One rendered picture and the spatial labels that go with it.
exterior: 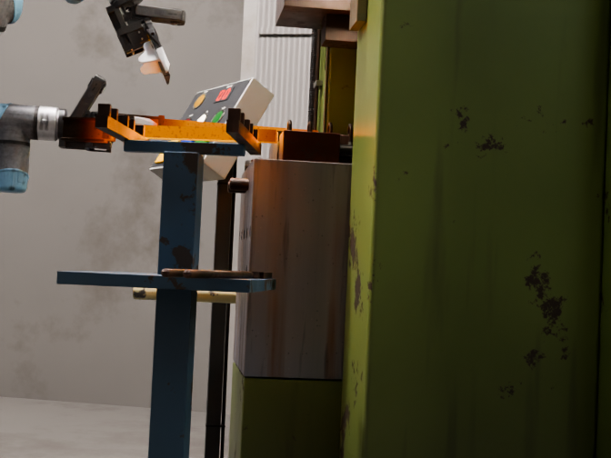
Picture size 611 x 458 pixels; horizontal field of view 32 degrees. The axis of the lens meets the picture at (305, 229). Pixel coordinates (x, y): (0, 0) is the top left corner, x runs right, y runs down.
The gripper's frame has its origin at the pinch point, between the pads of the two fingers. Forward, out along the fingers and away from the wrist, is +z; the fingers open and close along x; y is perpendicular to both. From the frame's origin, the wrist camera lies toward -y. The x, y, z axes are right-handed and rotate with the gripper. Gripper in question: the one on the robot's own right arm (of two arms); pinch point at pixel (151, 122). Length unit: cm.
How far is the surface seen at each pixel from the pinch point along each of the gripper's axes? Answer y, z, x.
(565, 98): -3, 77, 49
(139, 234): 17, -10, -281
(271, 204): 18.2, 25.8, 22.0
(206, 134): 7.6, 11.3, 43.1
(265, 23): -86, 44, -256
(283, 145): 5.6, 27.8, 19.5
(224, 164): 4.2, 18.4, -39.3
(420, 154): 9, 50, 49
